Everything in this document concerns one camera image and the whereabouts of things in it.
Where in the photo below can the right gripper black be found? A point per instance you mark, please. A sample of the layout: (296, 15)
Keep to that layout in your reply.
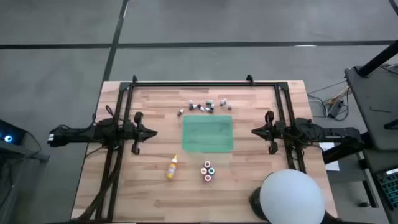
(273, 132)

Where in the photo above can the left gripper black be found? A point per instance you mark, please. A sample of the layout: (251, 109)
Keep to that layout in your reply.
(136, 133)

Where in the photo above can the pale orange bottle yellow bands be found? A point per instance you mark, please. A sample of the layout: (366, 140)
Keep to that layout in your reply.
(171, 169)

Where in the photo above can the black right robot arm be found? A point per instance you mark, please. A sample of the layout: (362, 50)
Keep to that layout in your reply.
(326, 133)

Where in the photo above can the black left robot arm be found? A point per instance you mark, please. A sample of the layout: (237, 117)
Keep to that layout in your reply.
(81, 133)

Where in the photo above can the green translucent plastic bin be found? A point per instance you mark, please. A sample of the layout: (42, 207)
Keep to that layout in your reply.
(207, 133)

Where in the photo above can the large red colouring bottle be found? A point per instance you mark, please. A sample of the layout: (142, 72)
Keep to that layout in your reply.
(207, 164)

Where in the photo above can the large green colouring bottle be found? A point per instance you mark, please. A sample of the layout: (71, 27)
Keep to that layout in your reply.
(211, 170)

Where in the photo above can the large yellow colouring bottle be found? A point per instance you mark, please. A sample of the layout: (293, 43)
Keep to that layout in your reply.
(203, 170)

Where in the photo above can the black lamp base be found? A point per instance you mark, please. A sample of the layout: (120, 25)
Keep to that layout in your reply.
(254, 202)

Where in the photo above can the white round lamp globe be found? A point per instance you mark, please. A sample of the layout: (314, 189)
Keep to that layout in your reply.
(290, 199)

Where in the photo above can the black power adapter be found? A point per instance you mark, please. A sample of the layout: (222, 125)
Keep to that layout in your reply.
(335, 109)

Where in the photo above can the white paper sheet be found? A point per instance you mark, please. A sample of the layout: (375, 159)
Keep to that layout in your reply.
(332, 165)

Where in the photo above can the black support beam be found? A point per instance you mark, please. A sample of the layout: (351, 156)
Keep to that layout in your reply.
(345, 152)

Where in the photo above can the black side table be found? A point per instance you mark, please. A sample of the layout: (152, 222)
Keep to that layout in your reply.
(373, 102)

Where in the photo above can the grey metal desk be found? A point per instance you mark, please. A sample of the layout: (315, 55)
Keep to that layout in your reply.
(28, 153)
(371, 168)

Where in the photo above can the black allen key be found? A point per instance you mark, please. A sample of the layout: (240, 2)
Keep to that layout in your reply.
(379, 109)

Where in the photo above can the small black floor object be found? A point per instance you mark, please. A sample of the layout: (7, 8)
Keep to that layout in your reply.
(363, 204)

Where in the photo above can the black object on side table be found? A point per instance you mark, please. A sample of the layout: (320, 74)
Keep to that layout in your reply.
(392, 125)

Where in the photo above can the black slanted pole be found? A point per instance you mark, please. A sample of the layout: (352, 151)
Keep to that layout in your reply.
(377, 59)

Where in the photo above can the black computer with blue light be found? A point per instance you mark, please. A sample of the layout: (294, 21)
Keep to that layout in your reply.
(9, 137)

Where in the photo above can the backlit keyboard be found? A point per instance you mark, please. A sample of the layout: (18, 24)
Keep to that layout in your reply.
(390, 186)

